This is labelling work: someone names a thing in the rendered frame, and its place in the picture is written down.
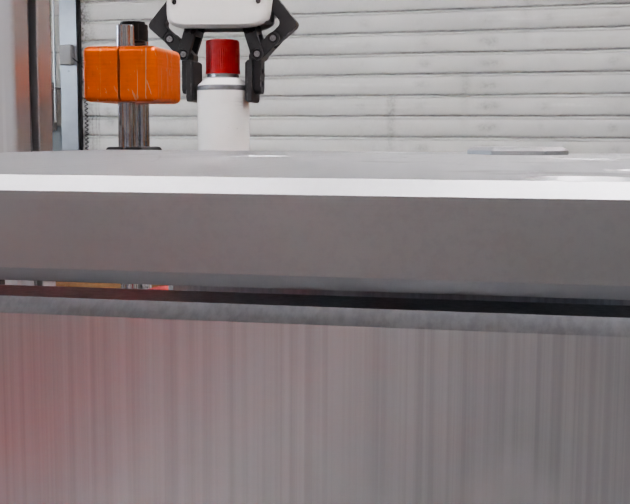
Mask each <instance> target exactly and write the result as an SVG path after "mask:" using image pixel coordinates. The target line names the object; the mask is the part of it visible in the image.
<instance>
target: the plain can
mask: <svg viewBox="0 0 630 504"><path fill-rule="evenodd" d="M206 74H207V78H206V79H204V80H203V81H202V82H201V83H200V84H199V85H198V86H197V130H198V150H225V151H250V116H249V102H247V101H246V100H245V82H244V81H243V80H242V79H240V78H239V75H240V42H239V41H238V40H235V39H210V40H207V41H206Z"/></svg>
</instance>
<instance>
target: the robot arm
mask: <svg viewBox="0 0 630 504"><path fill-rule="evenodd" d="M276 17H277V18H278V20H279V26H278V27H277V28H276V29H275V30H274V31H273V32H271V33H269V34H268V35H267V36H266V37H265V38H264V37H263V34H262V31H266V30H268V29H270V28H272V27H273V26H274V25H275V23H276ZM169 23H170V24H171V25H173V26H175V27H178V28H183V29H184V32H183V35H182V38H180V37H179V36H178V35H176V34H175V33H174V32H173V31H172V30H171V29H170V28H169ZM298 27H299V23H298V21H297V20H296V19H295V18H294V17H293V15H292V14H291V13H290V12H289V10H288V9H287V8H286V7H285V6H284V4H283V3H282V2H281V1H280V0H167V1H166V2H165V3H164V5H163V6H162V7H161V9H160V10H159V11H158V12H157V14H156V15H155V16H154V18H153V19H152V20H151V21H150V23H149V28H150V30H152V31H153V32H154V33H155V34H156V35H157V36H158V37H159V38H161V39H162V40H163V41H164V42H165V43H166V44H167V45H168V46H169V47H170V48H171V50H172V51H175V52H177V53H179V55H180V60H182V92H183V94H186V100H187V102H192V103H197V86H198V85H199V84H200V83H201V82H202V64H201V63H200V62H198V56H197V55H198V52H199V49H200V45H201V42H202V39H203V35H204V33H217V32H244V35H245V38H246V42H247V45H248V48H249V51H250V54H249V60H247V61H246V62H245V100H246V101H247V102H250V103H259V100H260V94H264V89H265V61H267V60H268V58H269V56H270V55H271V54H272V53H273V52H274V51H275V50H276V49H277V48H278V47H279V46H280V44H281V43H282V42H283V41H284V40H285V39H287V38H288V37H289V36H290V35H291V34H292V33H293V32H294V31H296V30H297V29H298Z"/></svg>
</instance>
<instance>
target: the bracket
mask: <svg viewBox="0 0 630 504"><path fill-rule="evenodd" d="M0 280H27V281H57V282H88V283H119V284H149V285H180V286H210V287H241V288H271V289H302V290H332V291H363V292H394V293H424V294H455V295H485V296H516V297H546V298H577V299H607V300H630V154H616V153H569V151H568V150H567V149H565V148H563V147H498V146H493V147H472V148H470V149H468V150H467V152H355V151H225V150H76V151H42V152H7V153H0Z"/></svg>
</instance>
